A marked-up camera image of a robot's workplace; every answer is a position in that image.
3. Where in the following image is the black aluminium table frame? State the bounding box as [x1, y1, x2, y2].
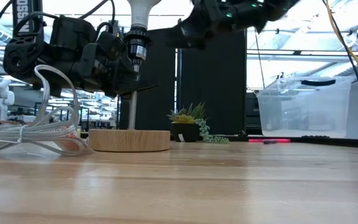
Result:
[169, 133, 358, 149]

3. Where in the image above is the yellow hanging cable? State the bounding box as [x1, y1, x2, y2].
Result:
[324, 0, 358, 108]

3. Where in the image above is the clear plastic storage bin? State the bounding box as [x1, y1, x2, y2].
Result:
[256, 76, 353, 139]

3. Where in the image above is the lamp with round wooden base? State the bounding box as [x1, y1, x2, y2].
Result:
[88, 26, 171, 152]

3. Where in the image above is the potted succulent plant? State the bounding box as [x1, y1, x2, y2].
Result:
[167, 102, 230, 144]

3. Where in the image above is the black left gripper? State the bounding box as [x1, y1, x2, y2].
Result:
[79, 43, 160, 98]

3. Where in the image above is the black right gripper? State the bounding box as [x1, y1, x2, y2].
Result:
[163, 0, 260, 50]

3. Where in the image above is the black hanging cable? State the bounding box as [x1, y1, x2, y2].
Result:
[321, 0, 358, 133]

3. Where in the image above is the black room divider panel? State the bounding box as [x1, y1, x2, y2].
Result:
[118, 22, 248, 136]

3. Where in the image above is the clear coiled lamp cord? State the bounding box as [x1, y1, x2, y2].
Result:
[0, 64, 94, 156]

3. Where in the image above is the pink pen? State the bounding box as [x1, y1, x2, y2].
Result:
[249, 138, 291, 144]

